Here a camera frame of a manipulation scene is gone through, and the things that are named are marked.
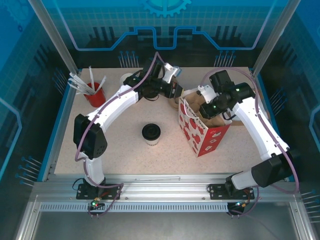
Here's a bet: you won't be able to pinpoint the aluminium frame post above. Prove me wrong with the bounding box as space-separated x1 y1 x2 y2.
27 0 81 74
252 0 302 73

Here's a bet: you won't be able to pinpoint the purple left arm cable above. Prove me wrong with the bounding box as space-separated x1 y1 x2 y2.
74 51 167 219

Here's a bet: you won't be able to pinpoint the slotted grey cable duct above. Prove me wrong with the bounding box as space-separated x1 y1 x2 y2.
39 202 232 211

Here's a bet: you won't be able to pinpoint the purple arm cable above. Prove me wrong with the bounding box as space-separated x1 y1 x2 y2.
199 66 301 218
74 51 167 219

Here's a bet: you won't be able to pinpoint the stacked paper cup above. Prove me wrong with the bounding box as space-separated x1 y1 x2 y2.
119 73 133 86

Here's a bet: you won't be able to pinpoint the aluminium frame beam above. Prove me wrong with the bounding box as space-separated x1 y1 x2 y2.
32 173 302 201

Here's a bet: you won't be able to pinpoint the black plastic cup lid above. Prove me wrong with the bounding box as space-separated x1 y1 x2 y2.
141 122 162 140

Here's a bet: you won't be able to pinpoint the white napkins on tray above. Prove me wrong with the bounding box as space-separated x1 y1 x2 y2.
229 99 271 126

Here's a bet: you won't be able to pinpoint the red straw holder cup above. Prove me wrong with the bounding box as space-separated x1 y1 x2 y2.
83 81 107 108

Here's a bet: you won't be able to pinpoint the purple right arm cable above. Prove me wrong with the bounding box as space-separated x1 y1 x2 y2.
199 66 301 218

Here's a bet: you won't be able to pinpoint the small circuit board with LEDs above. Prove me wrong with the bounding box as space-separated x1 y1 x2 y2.
87 198 105 211
228 200 251 211

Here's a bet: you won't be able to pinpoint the white paper napkin stack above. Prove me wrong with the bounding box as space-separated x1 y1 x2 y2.
255 93 270 120

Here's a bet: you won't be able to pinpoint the white paper bag red print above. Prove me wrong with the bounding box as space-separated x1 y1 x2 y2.
177 91 232 158

